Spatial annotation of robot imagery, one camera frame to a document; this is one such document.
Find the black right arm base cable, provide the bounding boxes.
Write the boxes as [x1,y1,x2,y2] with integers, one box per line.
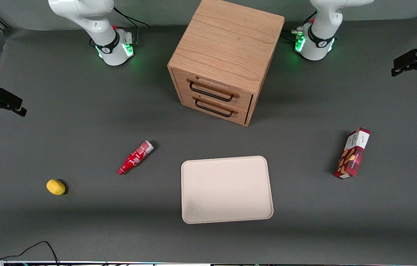
[114,7,150,43]

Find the beige rectangular tray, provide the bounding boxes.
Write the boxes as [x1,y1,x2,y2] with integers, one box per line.
[181,156,274,224]

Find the black cable on table edge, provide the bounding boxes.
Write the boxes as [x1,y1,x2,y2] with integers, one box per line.
[0,241,59,266]

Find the red cola bottle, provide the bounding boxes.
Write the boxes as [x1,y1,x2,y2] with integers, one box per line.
[117,140,155,175]

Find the yellow lemon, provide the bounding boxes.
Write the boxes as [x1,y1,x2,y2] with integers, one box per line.
[46,179,66,195]

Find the red cookie box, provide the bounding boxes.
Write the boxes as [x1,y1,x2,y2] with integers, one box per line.
[334,127,371,180]

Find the black left arm base cables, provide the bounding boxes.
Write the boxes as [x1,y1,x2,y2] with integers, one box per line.
[282,11,318,43]

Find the black wire drawer handle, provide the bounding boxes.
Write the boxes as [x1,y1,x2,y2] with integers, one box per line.
[194,99,234,118]
[189,81,235,102]

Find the wooden drawer front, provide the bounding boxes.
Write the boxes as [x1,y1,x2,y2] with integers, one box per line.
[173,68,254,111]
[180,91,249,125]

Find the wooden drawer cabinet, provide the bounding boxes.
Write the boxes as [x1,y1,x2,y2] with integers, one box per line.
[167,0,285,127]

